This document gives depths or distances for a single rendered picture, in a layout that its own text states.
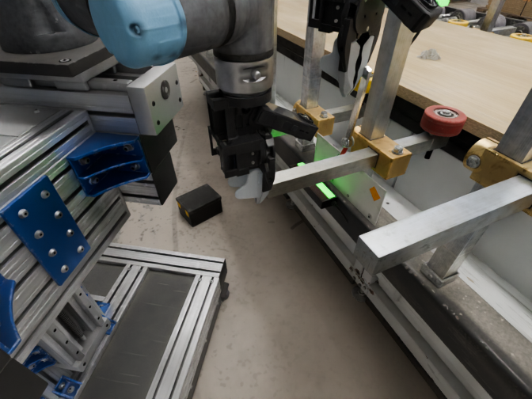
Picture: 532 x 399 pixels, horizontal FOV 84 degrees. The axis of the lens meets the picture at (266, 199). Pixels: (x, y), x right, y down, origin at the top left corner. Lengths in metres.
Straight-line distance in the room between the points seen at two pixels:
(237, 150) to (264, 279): 1.05
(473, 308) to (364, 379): 0.71
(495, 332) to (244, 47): 0.57
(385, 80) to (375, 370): 1.02
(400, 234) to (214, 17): 0.27
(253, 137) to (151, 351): 0.83
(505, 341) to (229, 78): 0.57
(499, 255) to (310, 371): 0.75
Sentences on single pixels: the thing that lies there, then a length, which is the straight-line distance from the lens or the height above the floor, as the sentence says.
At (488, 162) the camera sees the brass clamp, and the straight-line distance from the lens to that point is 0.50.
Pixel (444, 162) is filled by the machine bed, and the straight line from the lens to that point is 0.83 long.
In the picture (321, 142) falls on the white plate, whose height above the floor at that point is 0.79.
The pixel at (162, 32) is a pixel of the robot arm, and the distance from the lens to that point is 0.30.
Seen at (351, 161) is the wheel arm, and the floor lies 0.86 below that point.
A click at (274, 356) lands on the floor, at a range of 1.26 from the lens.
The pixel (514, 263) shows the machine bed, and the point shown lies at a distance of 0.82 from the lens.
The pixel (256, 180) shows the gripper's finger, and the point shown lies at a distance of 0.48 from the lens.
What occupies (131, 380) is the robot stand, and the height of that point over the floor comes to 0.21.
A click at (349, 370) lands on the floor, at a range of 1.28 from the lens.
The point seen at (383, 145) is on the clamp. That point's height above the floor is 0.87.
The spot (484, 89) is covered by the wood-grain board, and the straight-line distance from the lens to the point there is 0.94.
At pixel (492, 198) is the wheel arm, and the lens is 0.42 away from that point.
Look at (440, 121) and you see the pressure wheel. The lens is 0.71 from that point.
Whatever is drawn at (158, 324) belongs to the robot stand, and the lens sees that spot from 1.14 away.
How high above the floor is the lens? 1.18
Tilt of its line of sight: 41 degrees down
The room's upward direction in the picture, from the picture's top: straight up
